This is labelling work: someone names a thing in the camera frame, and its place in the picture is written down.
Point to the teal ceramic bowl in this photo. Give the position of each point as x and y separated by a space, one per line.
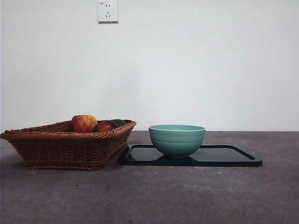
177 142

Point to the green avocado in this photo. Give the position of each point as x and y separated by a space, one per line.
120 122

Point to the dark red plum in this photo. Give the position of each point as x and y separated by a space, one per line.
105 126

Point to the red yellow apple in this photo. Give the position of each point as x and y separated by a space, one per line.
83 123

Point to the black rectangular tray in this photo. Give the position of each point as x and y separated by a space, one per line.
222 156

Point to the brown wicker basket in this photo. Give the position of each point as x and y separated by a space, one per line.
63 149

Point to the white wall socket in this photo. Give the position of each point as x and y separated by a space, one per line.
108 11

